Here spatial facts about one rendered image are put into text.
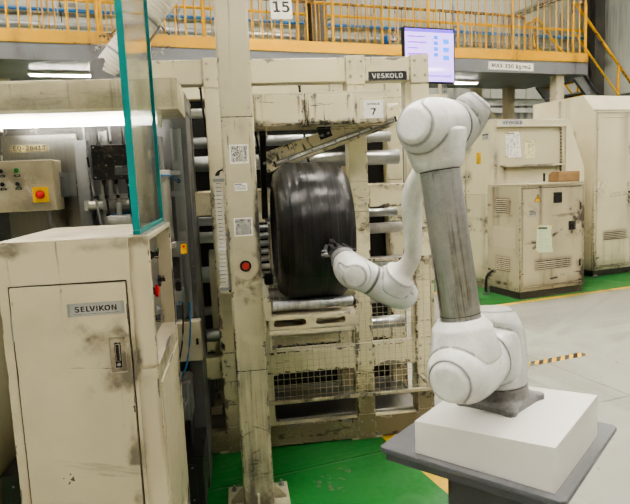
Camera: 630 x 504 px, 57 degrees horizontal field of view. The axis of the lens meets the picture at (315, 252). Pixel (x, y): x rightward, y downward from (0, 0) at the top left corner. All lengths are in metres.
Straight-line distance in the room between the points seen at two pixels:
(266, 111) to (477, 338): 1.55
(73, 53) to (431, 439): 6.78
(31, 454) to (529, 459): 1.31
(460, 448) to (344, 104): 1.63
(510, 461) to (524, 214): 5.23
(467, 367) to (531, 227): 5.34
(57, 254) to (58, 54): 6.17
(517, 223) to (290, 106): 4.36
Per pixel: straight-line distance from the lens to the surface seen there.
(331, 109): 2.68
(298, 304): 2.35
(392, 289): 1.85
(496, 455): 1.58
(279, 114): 2.65
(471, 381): 1.44
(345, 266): 1.78
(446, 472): 1.66
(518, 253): 6.67
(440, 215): 1.45
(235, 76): 2.40
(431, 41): 6.44
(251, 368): 2.49
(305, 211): 2.20
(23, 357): 1.78
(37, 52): 7.79
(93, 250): 1.68
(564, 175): 7.07
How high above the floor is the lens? 1.40
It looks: 7 degrees down
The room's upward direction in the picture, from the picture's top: 3 degrees counter-clockwise
